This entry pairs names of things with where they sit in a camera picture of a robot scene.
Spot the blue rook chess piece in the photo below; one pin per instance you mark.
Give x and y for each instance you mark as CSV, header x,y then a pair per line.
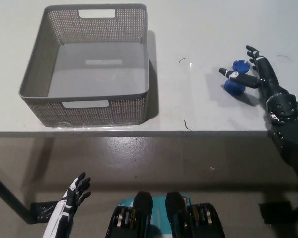
x,y
234,88

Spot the grey perforated plastic basket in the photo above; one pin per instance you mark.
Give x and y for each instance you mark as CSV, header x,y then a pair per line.
x,y
89,115

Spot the black floor tape patch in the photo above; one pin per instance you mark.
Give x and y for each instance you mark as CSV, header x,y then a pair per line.
x,y
43,210
275,213

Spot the grey tape patch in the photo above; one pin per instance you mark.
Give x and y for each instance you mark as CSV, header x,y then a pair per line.
x,y
213,85

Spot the black metal table leg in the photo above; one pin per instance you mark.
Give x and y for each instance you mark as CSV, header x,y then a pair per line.
x,y
10,192

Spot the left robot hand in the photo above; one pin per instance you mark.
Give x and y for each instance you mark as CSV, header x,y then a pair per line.
x,y
64,210

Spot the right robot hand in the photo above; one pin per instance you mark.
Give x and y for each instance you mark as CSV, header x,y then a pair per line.
x,y
265,72

